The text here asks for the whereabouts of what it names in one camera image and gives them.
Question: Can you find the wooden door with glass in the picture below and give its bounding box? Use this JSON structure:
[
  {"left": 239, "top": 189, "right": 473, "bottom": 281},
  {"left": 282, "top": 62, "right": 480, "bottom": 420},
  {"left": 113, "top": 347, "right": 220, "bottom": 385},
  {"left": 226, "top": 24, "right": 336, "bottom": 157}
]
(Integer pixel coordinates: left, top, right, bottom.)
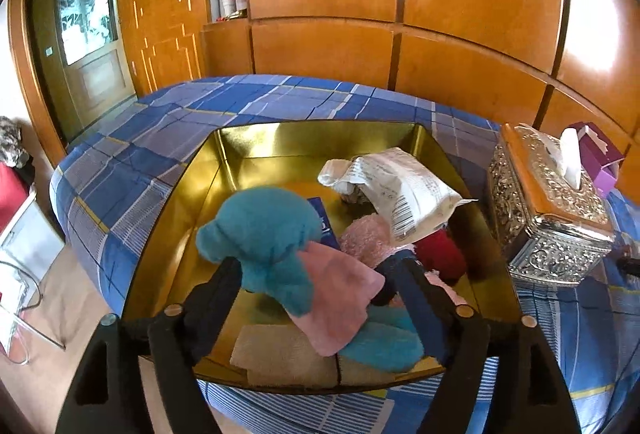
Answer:
[{"left": 22, "top": 0, "right": 137, "bottom": 142}]

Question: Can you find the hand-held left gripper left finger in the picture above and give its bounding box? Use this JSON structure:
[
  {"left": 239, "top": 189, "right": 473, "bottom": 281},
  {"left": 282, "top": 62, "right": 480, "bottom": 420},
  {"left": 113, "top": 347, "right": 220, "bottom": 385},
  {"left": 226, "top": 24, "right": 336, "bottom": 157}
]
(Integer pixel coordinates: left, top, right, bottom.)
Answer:
[{"left": 55, "top": 258, "right": 244, "bottom": 434}]

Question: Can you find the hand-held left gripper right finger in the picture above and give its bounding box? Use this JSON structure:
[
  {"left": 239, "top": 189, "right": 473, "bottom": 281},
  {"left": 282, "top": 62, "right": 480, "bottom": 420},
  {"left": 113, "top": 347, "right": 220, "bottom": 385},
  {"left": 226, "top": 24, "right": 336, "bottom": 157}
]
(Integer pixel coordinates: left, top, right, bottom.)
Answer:
[{"left": 396, "top": 258, "right": 583, "bottom": 434}]

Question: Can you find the pink fluffy sock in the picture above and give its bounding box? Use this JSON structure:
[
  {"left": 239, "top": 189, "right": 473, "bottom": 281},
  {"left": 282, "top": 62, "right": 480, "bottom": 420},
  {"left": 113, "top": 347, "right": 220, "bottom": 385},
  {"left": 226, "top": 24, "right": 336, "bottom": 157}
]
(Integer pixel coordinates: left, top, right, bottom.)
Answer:
[{"left": 337, "top": 213, "right": 470, "bottom": 311}]

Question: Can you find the red cloth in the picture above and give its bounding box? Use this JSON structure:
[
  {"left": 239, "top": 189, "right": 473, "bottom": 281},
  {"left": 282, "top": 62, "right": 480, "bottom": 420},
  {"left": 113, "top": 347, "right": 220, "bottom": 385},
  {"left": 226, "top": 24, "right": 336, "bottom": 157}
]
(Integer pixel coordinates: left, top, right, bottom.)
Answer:
[{"left": 0, "top": 162, "right": 32, "bottom": 235}]

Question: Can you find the blue plaid bed cover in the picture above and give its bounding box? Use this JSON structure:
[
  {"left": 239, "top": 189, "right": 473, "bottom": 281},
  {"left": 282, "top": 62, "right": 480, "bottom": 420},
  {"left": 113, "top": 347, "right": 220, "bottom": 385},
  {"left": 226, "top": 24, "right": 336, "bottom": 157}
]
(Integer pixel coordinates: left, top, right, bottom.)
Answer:
[{"left": 49, "top": 74, "right": 640, "bottom": 434}]

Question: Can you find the clear acrylic chair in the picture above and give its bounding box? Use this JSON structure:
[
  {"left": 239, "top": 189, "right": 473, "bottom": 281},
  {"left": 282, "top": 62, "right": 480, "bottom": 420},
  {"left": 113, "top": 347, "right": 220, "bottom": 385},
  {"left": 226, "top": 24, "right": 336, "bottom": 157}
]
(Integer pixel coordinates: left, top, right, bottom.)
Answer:
[{"left": 0, "top": 191, "right": 67, "bottom": 367}]

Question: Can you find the teal plush toy pink dress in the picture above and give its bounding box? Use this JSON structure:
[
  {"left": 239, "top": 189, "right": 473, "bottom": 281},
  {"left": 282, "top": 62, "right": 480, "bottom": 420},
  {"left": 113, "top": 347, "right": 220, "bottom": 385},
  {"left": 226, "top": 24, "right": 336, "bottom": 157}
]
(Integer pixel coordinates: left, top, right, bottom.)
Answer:
[{"left": 195, "top": 186, "right": 426, "bottom": 374}]

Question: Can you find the blue tissue pack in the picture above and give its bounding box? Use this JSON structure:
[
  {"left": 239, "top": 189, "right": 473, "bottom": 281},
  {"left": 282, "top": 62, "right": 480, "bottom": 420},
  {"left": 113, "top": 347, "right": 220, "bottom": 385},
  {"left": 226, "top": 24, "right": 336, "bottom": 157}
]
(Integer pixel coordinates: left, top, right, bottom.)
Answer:
[{"left": 308, "top": 196, "right": 341, "bottom": 249}]

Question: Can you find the wooden wardrobe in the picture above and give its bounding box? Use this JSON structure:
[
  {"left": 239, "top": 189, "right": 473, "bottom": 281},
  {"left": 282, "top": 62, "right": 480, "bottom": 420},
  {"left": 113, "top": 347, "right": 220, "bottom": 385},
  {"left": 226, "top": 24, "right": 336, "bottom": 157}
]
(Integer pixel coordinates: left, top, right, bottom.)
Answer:
[{"left": 114, "top": 0, "right": 640, "bottom": 155}]

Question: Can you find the silver ornate tissue box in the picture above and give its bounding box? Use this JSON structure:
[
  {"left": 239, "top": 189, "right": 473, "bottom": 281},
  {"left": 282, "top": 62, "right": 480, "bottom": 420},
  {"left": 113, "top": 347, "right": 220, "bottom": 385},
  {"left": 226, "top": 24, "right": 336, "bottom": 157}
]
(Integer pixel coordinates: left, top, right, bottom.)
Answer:
[{"left": 486, "top": 123, "right": 617, "bottom": 287}]

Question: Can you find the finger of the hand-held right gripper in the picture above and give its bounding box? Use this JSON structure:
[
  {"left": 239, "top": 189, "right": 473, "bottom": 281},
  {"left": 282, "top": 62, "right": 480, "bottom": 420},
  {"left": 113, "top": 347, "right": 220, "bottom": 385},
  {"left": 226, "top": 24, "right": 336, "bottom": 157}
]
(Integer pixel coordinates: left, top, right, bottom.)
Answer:
[{"left": 616, "top": 255, "right": 640, "bottom": 281}]

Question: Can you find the gold metal tin tray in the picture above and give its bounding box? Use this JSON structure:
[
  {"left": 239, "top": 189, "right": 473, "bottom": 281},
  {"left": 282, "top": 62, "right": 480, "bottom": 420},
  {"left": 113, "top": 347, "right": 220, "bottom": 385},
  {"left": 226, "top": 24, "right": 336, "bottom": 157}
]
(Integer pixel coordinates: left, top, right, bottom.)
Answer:
[{"left": 121, "top": 121, "right": 523, "bottom": 397}]

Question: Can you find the beige towel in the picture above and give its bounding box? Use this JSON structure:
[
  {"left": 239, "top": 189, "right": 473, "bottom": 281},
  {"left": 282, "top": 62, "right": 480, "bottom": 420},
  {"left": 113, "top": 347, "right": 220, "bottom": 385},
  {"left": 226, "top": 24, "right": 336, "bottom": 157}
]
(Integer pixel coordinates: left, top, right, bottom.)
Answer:
[{"left": 230, "top": 324, "right": 398, "bottom": 390}]

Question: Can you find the purple cardboard box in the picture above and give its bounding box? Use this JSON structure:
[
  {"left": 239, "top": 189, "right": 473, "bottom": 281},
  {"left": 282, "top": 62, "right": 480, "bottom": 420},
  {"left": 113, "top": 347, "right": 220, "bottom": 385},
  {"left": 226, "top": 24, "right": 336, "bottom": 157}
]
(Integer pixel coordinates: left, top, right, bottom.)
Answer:
[{"left": 564, "top": 121, "right": 626, "bottom": 199}]

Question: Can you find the white plastic packet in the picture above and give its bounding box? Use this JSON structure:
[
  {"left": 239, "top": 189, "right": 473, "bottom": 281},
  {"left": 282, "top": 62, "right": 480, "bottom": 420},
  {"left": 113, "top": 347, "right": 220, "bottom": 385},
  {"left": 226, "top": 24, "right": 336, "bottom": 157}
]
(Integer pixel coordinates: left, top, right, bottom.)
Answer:
[{"left": 318, "top": 147, "right": 479, "bottom": 245}]

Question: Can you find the red plush toy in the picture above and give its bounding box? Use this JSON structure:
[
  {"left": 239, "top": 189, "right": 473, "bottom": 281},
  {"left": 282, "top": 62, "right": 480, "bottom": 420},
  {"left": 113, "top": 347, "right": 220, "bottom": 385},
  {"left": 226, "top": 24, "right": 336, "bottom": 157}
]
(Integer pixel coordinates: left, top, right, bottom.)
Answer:
[{"left": 414, "top": 230, "right": 469, "bottom": 283}]

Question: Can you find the grey patterned cloth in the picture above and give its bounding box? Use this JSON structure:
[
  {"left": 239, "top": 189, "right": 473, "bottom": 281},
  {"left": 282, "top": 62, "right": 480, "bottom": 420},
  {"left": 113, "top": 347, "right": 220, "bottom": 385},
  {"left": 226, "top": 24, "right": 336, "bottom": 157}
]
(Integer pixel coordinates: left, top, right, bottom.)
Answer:
[{"left": 0, "top": 116, "right": 32, "bottom": 169}]

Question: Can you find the white tissue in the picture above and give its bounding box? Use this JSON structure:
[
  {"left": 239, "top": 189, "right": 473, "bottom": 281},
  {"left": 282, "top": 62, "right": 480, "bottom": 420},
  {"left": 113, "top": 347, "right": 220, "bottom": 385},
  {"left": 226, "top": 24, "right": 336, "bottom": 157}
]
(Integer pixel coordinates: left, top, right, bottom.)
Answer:
[{"left": 559, "top": 127, "right": 584, "bottom": 191}]

